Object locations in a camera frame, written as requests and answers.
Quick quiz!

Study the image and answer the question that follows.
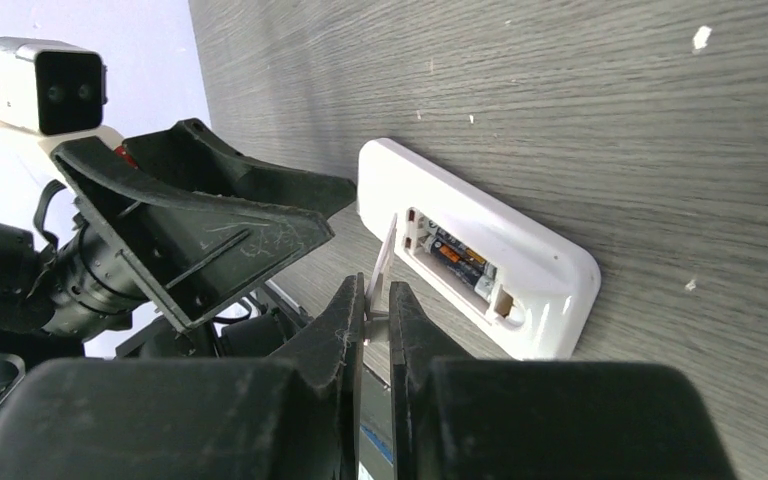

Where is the large white remote control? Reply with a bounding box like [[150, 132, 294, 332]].
[[357, 138, 601, 360]]

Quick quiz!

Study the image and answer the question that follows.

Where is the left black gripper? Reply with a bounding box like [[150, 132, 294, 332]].
[[33, 118, 357, 341]]

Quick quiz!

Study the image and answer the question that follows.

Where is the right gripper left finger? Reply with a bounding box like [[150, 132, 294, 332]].
[[0, 274, 364, 479]]

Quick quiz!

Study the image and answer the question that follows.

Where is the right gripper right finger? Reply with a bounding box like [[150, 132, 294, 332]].
[[389, 282, 735, 479]]

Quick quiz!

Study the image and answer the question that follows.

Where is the black AAA battery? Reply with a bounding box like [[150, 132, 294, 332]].
[[424, 221, 496, 286], [423, 234, 496, 302]]

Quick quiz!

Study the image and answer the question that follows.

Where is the white battery cover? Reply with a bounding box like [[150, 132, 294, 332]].
[[365, 214, 398, 320]]

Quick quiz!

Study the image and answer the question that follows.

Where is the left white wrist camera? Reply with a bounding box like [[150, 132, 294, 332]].
[[0, 36, 127, 187]]

